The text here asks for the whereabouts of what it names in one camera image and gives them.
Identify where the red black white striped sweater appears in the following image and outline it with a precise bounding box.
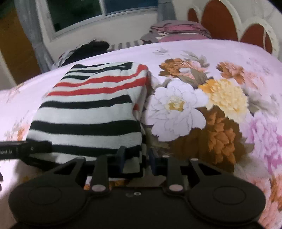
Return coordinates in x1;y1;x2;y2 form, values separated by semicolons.
24;61;149;177

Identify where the black clothes pile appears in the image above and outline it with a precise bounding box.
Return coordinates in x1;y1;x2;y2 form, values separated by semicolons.
58;40;110;67

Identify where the folded pink grey clothes stack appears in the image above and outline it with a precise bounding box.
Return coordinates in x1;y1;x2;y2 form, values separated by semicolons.
141;20;212;43

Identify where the pink floral bed sheet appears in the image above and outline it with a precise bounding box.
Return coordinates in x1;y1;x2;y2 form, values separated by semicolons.
1;40;281;228

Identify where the brown wooden door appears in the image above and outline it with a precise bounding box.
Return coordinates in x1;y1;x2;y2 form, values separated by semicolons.
1;9;41;84

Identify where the grey white striped cloth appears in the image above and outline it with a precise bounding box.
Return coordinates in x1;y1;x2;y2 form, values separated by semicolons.
107;40;144;52

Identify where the grey left curtain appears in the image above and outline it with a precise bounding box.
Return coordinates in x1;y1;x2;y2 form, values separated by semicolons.
14;0;54;73

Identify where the grey curtain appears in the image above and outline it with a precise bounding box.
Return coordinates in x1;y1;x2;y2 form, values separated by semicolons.
157;0;176;22
14;0;54;73

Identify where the grey right curtain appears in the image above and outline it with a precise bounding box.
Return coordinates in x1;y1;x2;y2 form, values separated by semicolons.
157;0;176;22

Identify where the red white heart headboard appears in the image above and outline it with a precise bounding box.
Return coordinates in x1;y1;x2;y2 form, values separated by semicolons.
173;1;281;58

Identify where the window with white frame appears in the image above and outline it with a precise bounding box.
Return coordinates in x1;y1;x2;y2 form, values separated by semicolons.
38;0;158;40

